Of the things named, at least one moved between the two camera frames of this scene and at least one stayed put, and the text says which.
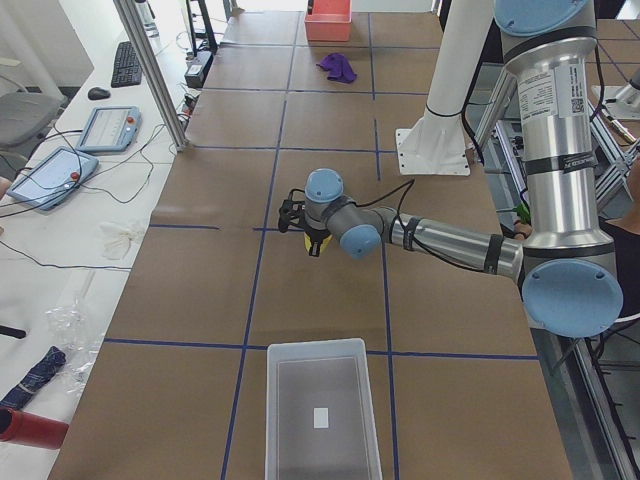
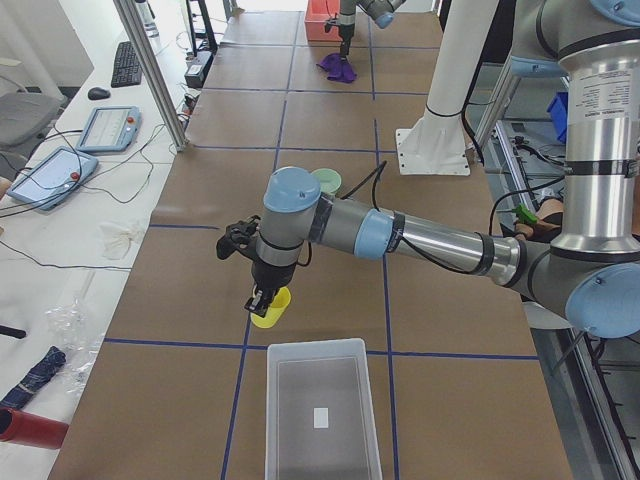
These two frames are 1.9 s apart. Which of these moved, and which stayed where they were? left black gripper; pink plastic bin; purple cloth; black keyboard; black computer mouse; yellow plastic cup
Moved: yellow plastic cup; left black gripper
Stayed: black keyboard; purple cloth; pink plastic bin; black computer mouse
